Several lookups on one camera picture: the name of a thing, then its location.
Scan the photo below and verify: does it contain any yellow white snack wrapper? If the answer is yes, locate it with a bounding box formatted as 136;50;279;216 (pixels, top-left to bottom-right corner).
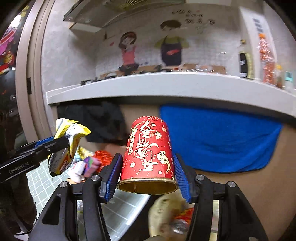
48;118;91;177

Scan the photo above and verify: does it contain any pink Kleenex tissue pack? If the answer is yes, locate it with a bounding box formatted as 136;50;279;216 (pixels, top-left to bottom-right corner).
69;157;100;183

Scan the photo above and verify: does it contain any red paper cup gold print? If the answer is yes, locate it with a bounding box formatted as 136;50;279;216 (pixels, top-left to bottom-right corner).
117;116;178;195

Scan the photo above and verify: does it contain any grey kitchen countertop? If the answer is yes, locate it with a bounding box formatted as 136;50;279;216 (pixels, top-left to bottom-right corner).
46;72;295;120

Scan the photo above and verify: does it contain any red mesh scrubber ball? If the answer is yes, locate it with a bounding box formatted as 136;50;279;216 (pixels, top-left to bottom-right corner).
93;150;113;173

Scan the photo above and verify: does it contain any green checked tablecloth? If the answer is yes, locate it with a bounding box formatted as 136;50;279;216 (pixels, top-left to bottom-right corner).
29;174;150;240

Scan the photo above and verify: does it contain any blue towel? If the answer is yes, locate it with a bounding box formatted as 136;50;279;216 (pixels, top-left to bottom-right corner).
160;104;282;173

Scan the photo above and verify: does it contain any black cloth on cabinet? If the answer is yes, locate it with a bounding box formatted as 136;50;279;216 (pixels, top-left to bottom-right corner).
57;101;128;146

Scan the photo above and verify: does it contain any range hood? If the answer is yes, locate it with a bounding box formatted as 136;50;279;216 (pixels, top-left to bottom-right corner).
63;0;185;29

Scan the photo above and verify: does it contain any dark sauce bottle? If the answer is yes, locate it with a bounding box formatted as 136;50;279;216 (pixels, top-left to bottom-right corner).
238;39;254;79

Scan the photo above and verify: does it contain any orange red snack bag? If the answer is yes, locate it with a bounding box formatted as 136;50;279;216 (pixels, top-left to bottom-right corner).
259;33;275;85

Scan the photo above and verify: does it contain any small clear bottle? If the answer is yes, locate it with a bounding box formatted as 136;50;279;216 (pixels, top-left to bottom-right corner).
284;71;293;93

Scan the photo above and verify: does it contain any cartoon wall sticker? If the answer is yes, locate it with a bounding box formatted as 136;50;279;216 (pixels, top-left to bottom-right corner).
96;19;226;76

